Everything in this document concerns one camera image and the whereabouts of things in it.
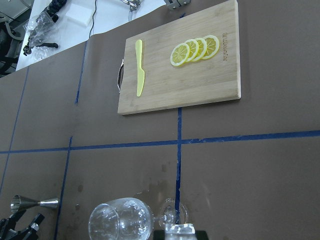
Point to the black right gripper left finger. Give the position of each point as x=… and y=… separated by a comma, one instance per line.
x=158, y=235

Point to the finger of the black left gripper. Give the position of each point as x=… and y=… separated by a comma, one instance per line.
x=30, y=232
x=7, y=225

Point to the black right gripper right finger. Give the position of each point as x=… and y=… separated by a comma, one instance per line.
x=201, y=235

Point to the clear ice cube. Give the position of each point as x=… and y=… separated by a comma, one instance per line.
x=184, y=231

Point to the steel double jigger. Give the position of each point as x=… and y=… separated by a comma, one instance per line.
x=20, y=203

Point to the clear wine glass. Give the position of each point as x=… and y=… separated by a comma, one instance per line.
x=130, y=218

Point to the bamboo cutting board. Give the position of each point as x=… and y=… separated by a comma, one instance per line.
x=205, y=81

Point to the yellow plastic knife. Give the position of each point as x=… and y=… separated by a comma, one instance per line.
x=140, y=71

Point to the lemon slice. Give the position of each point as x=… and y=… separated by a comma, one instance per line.
x=213, y=46
x=193, y=49
x=201, y=50
x=179, y=54

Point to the plastic bag with black parts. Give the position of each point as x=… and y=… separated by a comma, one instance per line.
x=40, y=27

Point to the aluminium frame post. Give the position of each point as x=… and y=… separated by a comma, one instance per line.
x=175, y=4

